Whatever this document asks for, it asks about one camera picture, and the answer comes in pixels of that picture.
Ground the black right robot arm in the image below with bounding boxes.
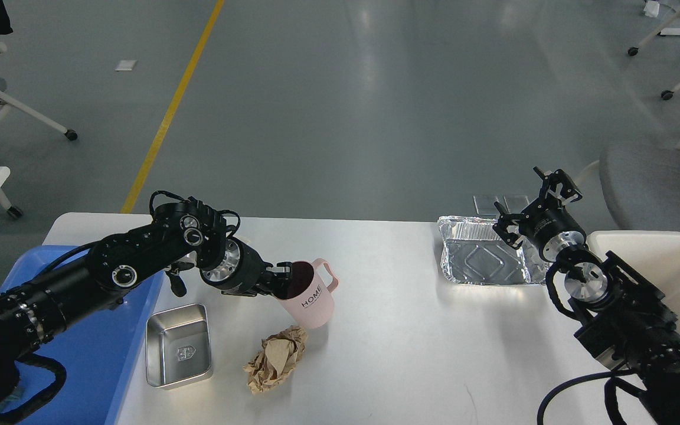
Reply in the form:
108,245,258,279
493,168,680,424

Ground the steel rectangular container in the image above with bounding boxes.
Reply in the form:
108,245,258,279
145,303,214,390

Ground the crumpled brown paper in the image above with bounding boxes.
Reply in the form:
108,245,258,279
243,326,308,394

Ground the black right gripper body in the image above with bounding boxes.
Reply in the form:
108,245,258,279
514,207,587,263

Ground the grey office chair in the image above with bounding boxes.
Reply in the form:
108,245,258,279
574,142,680,232

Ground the blue plastic tray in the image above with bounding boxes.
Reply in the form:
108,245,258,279
0,234,191,424

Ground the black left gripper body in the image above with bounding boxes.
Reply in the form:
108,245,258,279
200,237,274,296

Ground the pink mug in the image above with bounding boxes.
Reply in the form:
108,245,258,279
274,258,339,330

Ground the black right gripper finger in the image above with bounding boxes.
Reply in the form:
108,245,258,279
532,166,583,212
493,202,532,249

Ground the floor outlet plate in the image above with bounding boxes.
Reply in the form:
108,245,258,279
473,195,501,216
502,195,532,214

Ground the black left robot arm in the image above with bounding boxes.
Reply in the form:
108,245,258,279
0,191,293,424

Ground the aluminium foil tray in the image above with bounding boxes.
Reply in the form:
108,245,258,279
437,215,550,286

